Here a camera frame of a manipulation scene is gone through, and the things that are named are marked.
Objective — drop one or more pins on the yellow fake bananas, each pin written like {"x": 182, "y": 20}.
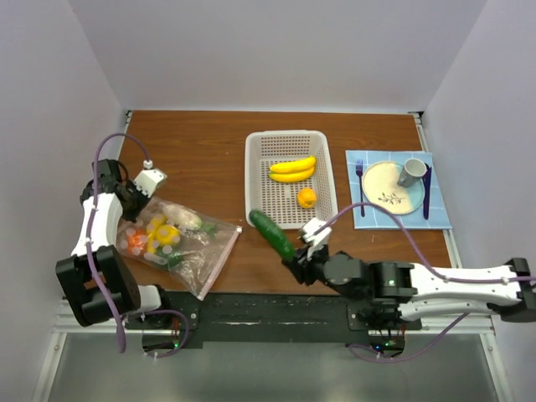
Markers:
{"x": 293, "y": 172}

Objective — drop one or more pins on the yellow fake pepper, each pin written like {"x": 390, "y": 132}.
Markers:
{"x": 160, "y": 234}

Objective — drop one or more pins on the grey mug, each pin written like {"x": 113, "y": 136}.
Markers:
{"x": 411, "y": 172}

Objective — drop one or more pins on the blue checkered placemat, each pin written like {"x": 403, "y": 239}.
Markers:
{"x": 438, "y": 218}

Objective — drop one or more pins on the orange fake tomato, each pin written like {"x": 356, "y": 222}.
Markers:
{"x": 136, "y": 243}

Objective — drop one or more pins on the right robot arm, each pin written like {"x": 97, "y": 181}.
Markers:
{"x": 390, "y": 293}

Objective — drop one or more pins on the small orange fake fruit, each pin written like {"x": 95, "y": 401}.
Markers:
{"x": 307, "y": 198}

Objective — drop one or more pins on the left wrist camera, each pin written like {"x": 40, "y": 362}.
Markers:
{"x": 149, "y": 179}

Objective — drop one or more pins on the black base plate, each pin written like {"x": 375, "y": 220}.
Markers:
{"x": 271, "y": 318}

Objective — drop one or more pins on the clear polka dot zip bag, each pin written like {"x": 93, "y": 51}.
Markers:
{"x": 206, "y": 249}

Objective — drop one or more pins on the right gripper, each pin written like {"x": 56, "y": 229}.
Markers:
{"x": 300, "y": 265}

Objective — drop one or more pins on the purple plastic fork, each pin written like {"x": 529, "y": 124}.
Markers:
{"x": 359, "y": 173}

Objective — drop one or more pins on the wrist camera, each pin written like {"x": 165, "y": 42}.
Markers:
{"x": 315, "y": 234}
{"x": 149, "y": 179}

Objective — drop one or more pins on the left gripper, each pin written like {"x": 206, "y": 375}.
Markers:
{"x": 131, "y": 215}

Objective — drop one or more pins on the white plastic basket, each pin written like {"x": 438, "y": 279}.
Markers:
{"x": 289, "y": 204}

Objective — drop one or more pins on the cream and blue plate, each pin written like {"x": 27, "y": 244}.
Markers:
{"x": 380, "y": 187}

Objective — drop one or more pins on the purple plastic knife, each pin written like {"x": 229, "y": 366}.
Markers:
{"x": 427, "y": 183}

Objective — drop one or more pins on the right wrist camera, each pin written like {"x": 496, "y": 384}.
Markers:
{"x": 315, "y": 234}

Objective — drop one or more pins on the green fake avocado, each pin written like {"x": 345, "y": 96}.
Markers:
{"x": 170, "y": 257}

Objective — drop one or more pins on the green fake cucumber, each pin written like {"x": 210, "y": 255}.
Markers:
{"x": 272, "y": 233}

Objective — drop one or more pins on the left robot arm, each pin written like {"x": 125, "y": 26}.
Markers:
{"x": 106, "y": 201}

